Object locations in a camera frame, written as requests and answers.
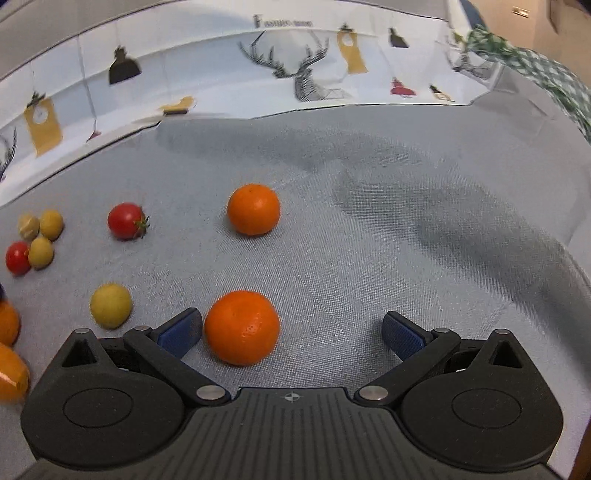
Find white deer print cloth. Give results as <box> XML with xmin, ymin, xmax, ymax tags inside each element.
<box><xmin>1</xmin><ymin>1</ymin><xmax>501</xmax><ymax>203</ymax></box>

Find orange tangerine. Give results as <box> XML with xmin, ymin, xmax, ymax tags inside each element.
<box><xmin>204</xmin><ymin>290</ymin><xmax>280</xmax><ymax>366</ymax></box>
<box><xmin>226</xmin><ymin>184</ymin><xmax>280</xmax><ymax>236</ymax></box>

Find small red cherry tomato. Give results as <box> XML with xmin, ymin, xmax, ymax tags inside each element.
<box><xmin>5</xmin><ymin>241</ymin><xmax>31</xmax><ymax>277</ymax></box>

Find grey cloth cover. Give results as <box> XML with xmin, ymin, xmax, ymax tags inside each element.
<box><xmin>1</xmin><ymin>71</ymin><xmax>590</xmax><ymax>475</ymax></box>

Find yellow longan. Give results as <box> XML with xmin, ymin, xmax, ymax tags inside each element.
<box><xmin>28</xmin><ymin>236</ymin><xmax>54</xmax><ymax>270</ymax></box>
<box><xmin>39</xmin><ymin>209</ymin><xmax>64</xmax><ymax>242</ymax></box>

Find pale tan longan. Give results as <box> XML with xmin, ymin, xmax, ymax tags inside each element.
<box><xmin>17</xmin><ymin>213</ymin><xmax>40</xmax><ymax>242</ymax></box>

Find red cherry tomato with stem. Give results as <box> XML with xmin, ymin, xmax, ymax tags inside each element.
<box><xmin>107</xmin><ymin>202</ymin><xmax>149</xmax><ymax>240</ymax></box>

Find orange fruit edge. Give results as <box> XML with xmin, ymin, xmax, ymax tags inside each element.
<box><xmin>0</xmin><ymin>344</ymin><xmax>30</xmax><ymax>403</ymax></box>

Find large yellow-green longan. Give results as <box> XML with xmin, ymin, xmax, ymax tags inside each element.
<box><xmin>89</xmin><ymin>283</ymin><xmax>133</xmax><ymax>330</ymax></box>

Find orange kumquat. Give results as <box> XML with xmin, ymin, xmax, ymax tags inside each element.
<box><xmin>0</xmin><ymin>300</ymin><xmax>21</xmax><ymax>347</ymax></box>

